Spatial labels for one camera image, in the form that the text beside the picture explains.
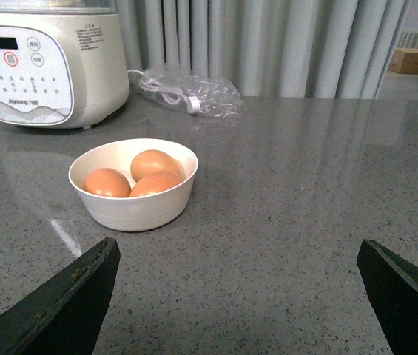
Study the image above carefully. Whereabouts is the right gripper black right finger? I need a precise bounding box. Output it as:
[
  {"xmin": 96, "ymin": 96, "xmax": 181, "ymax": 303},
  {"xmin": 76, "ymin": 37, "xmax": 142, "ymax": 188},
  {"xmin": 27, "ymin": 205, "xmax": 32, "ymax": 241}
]
[{"xmin": 357, "ymin": 240, "xmax": 418, "ymax": 354}]

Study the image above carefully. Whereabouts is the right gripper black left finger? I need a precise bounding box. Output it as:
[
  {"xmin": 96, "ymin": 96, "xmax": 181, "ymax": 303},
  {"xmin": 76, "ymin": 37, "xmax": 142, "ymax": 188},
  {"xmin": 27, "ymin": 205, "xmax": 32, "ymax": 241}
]
[{"xmin": 0, "ymin": 238, "xmax": 121, "ymax": 354}]

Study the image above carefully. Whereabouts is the brown egg in bowl left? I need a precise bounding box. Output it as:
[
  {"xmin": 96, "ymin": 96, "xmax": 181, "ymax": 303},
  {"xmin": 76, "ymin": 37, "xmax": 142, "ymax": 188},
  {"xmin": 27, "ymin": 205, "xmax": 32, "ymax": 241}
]
[{"xmin": 83, "ymin": 168, "xmax": 131, "ymax": 198}]

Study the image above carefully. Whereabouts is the brown egg in bowl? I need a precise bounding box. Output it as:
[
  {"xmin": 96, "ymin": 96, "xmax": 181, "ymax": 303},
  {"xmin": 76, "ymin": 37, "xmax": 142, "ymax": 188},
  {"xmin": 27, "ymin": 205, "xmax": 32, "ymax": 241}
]
[
  {"xmin": 129, "ymin": 171, "xmax": 184, "ymax": 197},
  {"xmin": 83, "ymin": 168, "xmax": 131, "ymax": 198},
  {"xmin": 130, "ymin": 149, "xmax": 180, "ymax": 182}
]

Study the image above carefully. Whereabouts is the brown egg in bowl right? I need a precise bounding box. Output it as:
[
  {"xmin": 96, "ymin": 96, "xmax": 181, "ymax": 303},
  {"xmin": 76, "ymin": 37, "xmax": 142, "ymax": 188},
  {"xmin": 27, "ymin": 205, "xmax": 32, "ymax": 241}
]
[{"xmin": 129, "ymin": 171, "xmax": 184, "ymax": 197}]

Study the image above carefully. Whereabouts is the brown egg in bowl back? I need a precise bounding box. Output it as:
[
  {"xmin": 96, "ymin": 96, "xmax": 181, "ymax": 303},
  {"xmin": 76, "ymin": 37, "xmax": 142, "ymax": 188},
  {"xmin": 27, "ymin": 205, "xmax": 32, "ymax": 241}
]
[{"xmin": 130, "ymin": 149, "xmax": 180, "ymax": 182}]

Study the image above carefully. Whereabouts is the cardboard box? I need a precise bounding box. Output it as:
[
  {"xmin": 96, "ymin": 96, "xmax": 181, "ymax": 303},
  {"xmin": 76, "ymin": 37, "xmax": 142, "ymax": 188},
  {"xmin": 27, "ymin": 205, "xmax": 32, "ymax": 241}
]
[{"xmin": 388, "ymin": 48, "xmax": 418, "ymax": 75}]

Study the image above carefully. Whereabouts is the white bowl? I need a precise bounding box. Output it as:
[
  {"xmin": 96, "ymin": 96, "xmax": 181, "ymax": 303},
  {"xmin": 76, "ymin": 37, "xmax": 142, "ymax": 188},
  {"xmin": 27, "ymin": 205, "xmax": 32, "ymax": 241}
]
[{"xmin": 68, "ymin": 138, "xmax": 198, "ymax": 232}]

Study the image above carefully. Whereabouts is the white Joyoung blender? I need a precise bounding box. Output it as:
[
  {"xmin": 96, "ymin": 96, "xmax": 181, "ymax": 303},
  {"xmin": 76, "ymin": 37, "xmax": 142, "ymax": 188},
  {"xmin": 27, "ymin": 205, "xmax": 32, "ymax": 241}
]
[{"xmin": 0, "ymin": 1, "xmax": 129, "ymax": 129}]

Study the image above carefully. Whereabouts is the clear plastic bag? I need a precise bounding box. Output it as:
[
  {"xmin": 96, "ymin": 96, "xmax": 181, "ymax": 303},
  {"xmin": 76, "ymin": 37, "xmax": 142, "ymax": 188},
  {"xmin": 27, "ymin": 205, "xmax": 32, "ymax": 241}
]
[{"xmin": 129, "ymin": 64, "xmax": 245, "ymax": 118}]

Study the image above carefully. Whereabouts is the grey curtain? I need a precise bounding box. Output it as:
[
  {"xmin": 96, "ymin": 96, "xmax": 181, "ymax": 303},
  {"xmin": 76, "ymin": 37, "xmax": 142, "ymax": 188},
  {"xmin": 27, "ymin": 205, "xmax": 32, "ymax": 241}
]
[{"xmin": 116, "ymin": 1, "xmax": 409, "ymax": 99}]

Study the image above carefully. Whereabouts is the white power cable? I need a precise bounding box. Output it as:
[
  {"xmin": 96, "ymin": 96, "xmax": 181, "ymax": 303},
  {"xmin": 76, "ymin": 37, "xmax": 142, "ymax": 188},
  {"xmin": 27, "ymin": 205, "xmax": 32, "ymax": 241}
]
[{"xmin": 127, "ymin": 68, "xmax": 201, "ymax": 115}]

